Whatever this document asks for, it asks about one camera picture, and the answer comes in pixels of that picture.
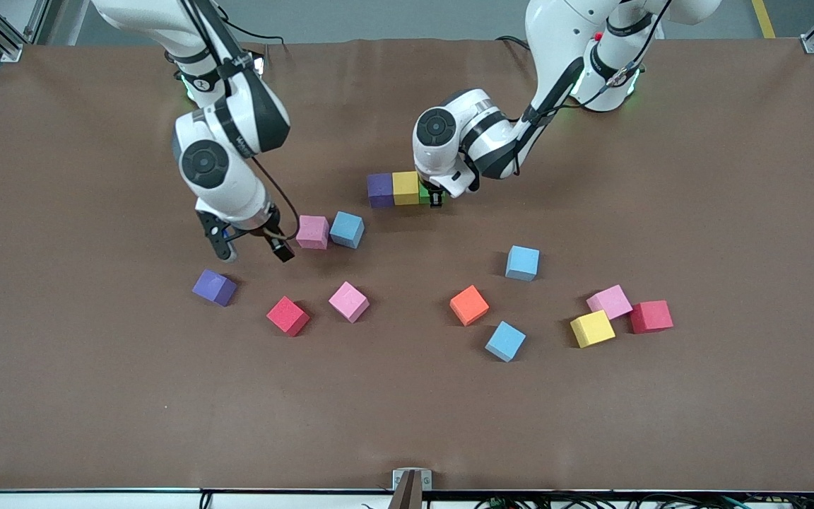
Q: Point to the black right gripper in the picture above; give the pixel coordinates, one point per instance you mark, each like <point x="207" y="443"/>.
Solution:
<point x="270" y="234"/>

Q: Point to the green foam cube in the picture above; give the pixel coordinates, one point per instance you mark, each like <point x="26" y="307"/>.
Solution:
<point x="424" y="196"/>

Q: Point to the yellow foam cube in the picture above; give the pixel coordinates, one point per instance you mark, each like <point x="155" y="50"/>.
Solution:
<point x="405" y="188"/>
<point x="592" y="329"/>

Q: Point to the pink foam cube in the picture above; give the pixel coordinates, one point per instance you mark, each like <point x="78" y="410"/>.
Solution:
<point x="312" y="232"/>
<point x="348" y="302"/>
<point x="610" y="302"/>

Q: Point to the purple foam cube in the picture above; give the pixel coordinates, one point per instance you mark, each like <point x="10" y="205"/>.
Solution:
<point x="380" y="191"/>
<point x="214" y="287"/>

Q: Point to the light blue foam cube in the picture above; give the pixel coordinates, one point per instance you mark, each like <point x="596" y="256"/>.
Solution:
<point x="347" y="229"/>
<point x="505" y="341"/>
<point x="522" y="263"/>

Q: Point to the orange foam cube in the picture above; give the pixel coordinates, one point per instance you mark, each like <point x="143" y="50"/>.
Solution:
<point x="469" y="305"/>

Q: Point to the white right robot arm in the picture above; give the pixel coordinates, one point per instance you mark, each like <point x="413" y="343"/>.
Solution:
<point x="223" y="177"/>

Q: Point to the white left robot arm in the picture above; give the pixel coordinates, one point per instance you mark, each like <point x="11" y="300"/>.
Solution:
<point x="562" y="35"/>

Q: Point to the red foam cube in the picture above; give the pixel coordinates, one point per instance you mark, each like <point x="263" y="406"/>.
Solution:
<point x="651" y="316"/>
<point x="287" y="315"/>

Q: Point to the yellow floor tape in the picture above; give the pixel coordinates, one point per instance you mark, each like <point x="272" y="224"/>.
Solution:
<point x="767" y="30"/>

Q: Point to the grey metal bracket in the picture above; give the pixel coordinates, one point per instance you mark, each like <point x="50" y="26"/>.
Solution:
<point x="398" y="479"/>

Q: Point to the dark camera mount pole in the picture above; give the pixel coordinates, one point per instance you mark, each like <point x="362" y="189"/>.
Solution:
<point x="408" y="495"/>

